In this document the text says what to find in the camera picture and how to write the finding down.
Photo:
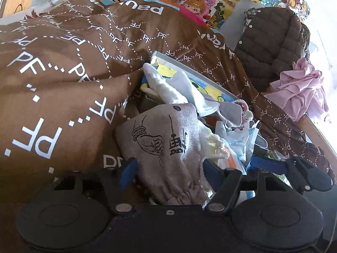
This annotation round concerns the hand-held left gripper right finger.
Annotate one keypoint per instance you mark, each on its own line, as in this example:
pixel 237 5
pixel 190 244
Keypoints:
pixel 212 174

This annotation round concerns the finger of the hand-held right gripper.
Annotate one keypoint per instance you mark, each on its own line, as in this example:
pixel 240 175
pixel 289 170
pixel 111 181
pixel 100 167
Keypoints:
pixel 268 164

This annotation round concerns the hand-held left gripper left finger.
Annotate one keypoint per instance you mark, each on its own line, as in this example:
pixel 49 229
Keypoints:
pixel 129 170

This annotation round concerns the white cloth with blue print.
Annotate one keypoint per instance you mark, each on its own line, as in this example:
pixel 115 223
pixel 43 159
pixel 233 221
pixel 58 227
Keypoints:
pixel 241 143

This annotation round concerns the cartoon figure sticker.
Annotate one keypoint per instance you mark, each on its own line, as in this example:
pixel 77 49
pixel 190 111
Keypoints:
pixel 243 112

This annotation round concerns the pink cloth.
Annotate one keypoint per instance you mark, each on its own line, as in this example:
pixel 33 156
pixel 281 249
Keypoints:
pixel 297 89

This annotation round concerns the cartoon picture book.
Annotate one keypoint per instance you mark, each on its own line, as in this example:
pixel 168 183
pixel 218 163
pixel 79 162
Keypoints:
pixel 208 88

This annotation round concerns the brown quilted jacket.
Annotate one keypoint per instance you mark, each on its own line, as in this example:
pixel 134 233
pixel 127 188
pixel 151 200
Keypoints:
pixel 268 47

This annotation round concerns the brown printed blanket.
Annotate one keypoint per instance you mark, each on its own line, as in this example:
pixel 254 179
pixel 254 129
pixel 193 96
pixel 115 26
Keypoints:
pixel 65 58

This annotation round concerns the group of cartoon wall posters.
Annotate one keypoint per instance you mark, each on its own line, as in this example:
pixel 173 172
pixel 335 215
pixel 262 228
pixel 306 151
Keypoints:
pixel 200 2

